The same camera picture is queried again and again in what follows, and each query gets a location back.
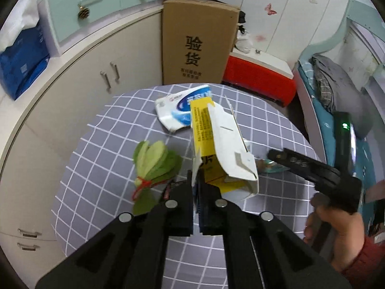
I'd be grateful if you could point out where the yellow paper carton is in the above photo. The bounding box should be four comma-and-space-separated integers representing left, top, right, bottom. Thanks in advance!
190, 97, 259, 203

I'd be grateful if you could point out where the green plush leaf toy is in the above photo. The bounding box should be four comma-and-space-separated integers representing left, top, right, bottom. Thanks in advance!
132, 140, 183, 215

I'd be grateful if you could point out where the person's right hand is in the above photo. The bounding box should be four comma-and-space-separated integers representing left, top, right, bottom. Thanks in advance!
303, 192, 365, 272

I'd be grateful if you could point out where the teal bed mattress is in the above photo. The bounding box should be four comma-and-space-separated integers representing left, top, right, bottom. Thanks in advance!
294, 62, 377, 189

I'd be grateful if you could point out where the teal snack wrapper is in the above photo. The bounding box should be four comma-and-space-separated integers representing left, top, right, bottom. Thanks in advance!
257, 158, 289, 174

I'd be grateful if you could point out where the grey checked tablecloth table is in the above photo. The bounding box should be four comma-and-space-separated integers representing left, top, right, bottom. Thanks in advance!
51, 85, 316, 288

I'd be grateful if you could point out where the red and white bench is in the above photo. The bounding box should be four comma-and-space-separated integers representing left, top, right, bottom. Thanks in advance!
223, 49, 296, 106

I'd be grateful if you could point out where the blue white toothpaste box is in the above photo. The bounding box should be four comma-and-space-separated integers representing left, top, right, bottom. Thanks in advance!
155, 85, 212, 132

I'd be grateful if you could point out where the cream base cabinet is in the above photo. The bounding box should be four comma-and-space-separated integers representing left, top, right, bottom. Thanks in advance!
1, 6, 162, 288

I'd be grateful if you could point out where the white plastic bag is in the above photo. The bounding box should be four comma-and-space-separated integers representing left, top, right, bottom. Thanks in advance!
235, 30, 253, 53

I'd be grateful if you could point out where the tall brown cardboard box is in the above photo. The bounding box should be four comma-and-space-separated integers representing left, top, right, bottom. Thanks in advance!
162, 0, 240, 85

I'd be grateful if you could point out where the blue shopping bag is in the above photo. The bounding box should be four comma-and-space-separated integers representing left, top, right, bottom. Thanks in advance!
1, 24, 50, 100

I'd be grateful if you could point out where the mint drawer unit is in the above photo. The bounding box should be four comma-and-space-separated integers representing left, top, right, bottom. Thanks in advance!
38, 0, 157, 57

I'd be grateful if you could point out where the mint bunk bed frame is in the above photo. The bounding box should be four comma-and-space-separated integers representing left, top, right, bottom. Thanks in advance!
298, 0, 385, 65

